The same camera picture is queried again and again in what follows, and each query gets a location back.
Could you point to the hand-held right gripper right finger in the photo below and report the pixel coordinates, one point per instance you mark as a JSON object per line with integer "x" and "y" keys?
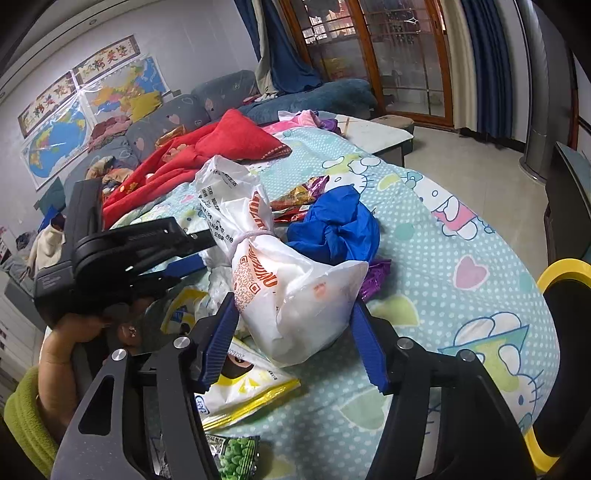
{"x": 369, "y": 350}

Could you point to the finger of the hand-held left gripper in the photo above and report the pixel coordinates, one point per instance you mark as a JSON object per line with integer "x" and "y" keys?
{"x": 184, "y": 266}
{"x": 194, "y": 242}

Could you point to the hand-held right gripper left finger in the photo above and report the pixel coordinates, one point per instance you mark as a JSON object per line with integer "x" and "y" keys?
{"x": 219, "y": 341}

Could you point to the white printed plastic bag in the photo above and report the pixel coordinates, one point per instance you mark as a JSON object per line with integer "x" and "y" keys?
{"x": 295, "y": 295}

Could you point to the red snack wrapper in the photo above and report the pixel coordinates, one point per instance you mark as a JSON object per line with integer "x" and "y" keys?
{"x": 291, "y": 216}

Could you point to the gold purple snack wrapper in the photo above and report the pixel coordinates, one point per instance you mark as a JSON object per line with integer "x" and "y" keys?
{"x": 300, "y": 194}

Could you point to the black bin with yellow rim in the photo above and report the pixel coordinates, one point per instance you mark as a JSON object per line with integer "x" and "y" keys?
{"x": 572, "y": 332}

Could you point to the person's left forearm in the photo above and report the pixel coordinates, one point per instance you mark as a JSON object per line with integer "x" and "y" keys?
{"x": 25, "y": 415}

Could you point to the person's left hand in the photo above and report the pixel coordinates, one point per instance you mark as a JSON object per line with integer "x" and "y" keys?
{"x": 55, "y": 355}

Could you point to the white hooded garment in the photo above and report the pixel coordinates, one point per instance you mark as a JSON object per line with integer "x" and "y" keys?
{"x": 44, "y": 249}

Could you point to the crumpled clear plastic wrap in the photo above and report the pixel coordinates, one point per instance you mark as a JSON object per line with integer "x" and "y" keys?
{"x": 219, "y": 286}

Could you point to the white yellow plastic bag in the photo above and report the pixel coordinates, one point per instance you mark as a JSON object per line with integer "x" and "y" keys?
{"x": 182, "y": 309}

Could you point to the yellow white snack packet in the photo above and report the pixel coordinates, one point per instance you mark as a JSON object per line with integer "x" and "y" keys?
{"x": 244, "y": 392}

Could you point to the white drawer cabinet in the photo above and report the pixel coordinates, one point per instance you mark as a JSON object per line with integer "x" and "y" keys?
{"x": 16, "y": 323}

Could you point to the cartoon cat printed blanket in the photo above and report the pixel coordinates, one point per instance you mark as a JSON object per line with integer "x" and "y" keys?
{"x": 438, "y": 277}

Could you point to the red cloth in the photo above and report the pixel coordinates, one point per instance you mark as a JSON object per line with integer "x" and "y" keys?
{"x": 221, "y": 143}

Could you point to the gold foil packet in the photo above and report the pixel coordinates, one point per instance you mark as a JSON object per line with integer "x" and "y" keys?
{"x": 171, "y": 136}

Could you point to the floral patterned cloth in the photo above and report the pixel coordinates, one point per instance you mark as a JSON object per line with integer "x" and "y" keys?
{"x": 106, "y": 173}

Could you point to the green pea snack packet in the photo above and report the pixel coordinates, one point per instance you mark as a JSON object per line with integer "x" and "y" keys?
{"x": 235, "y": 454}

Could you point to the blue plastic bag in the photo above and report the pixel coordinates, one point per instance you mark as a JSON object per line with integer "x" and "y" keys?
{"x": 337, "y": 226}

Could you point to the grey heart-patterned sofa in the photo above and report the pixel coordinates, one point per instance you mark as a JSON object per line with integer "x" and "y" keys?
{"x": 184, "y": 113}

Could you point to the world map poster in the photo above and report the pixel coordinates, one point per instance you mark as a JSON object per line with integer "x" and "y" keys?
{"x": 55, "y": 143}

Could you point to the pile of dark red clothes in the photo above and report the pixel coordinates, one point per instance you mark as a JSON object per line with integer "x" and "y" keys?
{"x": 111, "y": 127}

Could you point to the pink cloth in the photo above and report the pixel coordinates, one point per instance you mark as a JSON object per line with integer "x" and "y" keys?
{"x": 300, "y": 120}

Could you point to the country map poster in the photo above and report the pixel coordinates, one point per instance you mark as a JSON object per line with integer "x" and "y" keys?
{"x": 120, "y": 92}

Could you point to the framed calligraphy scroll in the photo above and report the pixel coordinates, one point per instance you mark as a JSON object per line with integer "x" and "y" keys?
{"x": 106, "y": 60}
{"x": 46, "y": 104}

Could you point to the grey hanging cloth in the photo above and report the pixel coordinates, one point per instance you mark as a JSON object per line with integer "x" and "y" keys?
{"x": 265, "y": 78}

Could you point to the wooden stick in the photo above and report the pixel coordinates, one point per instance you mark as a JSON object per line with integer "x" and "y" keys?
{"x": 345, "y": 122}

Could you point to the dark blue fluffy blanket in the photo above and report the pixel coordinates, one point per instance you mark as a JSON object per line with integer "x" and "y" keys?
{"x": 323, "y": 94}

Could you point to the blue curtain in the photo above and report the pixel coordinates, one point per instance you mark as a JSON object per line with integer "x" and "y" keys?
{"x": 489, "y": 69}
{"x": 281, "y": 55}

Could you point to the white-topped coffee table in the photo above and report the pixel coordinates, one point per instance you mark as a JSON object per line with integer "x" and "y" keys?
{"x": 374, "y": 134}

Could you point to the dark cabinet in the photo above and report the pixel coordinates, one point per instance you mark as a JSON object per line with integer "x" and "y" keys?
{"x": 568, "y": 207}

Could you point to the wooden framed glass door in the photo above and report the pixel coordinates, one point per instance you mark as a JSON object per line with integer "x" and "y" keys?
{"x": 369, "y": 60}

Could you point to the white curtain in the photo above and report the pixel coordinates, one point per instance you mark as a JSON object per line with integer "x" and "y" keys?
{"x": 461, "y": 69}

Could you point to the grey tower air conditioner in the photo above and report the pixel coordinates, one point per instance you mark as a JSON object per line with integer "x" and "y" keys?
{"x": 540, "y": 92}

